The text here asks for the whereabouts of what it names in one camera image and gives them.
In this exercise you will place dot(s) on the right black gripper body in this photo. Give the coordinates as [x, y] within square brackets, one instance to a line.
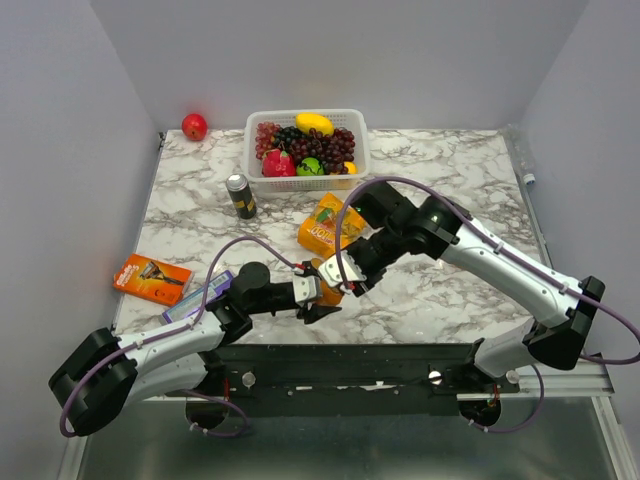
[373, 273]

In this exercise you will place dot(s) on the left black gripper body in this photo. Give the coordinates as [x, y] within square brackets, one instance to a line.
[308, 315]

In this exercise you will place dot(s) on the orange juice bottle back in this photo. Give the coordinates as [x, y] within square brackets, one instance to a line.
[330, 296]

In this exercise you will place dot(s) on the blue white bottle cap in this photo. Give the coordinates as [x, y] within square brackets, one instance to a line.
[529, 179]

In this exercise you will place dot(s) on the clear plastic bottle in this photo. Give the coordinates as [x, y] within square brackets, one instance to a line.
[519, 150]

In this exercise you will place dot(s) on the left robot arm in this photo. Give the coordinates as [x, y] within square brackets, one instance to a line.
[106, 371]

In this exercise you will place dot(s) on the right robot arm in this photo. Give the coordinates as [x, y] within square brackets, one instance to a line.
[561, 307]

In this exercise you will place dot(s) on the orange mango gummy bag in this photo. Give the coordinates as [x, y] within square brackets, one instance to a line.
[318, 231]

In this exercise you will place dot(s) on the small yellow lemon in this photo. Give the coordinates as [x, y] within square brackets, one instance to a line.
[349, 168]

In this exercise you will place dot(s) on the purple candy package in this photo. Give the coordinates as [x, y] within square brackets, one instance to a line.
[189, 305]

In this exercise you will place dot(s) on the green lime ball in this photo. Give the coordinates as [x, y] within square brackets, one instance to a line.
[310, 166]

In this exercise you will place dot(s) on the dark red grape bunch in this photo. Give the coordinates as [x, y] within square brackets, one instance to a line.
[332, 151]

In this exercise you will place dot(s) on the orange razor box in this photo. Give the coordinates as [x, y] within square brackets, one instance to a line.
[153, 280]

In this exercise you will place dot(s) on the red dragon fruit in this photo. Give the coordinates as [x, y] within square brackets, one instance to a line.
[278, 163]

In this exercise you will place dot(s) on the black spray can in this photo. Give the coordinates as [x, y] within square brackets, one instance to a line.
[241, 196]

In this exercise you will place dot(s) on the white plastic basket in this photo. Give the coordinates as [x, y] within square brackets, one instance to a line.
[349, 119]

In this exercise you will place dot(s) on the dark purple grape bunch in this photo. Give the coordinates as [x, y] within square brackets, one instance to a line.
[285, 136]

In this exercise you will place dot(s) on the yellow mango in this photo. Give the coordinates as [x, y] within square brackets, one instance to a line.
[309, 121]

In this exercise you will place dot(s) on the red apple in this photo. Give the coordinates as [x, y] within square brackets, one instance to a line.
[194, 126]

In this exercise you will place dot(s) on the black base frame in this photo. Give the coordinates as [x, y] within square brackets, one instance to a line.
[272, 380]

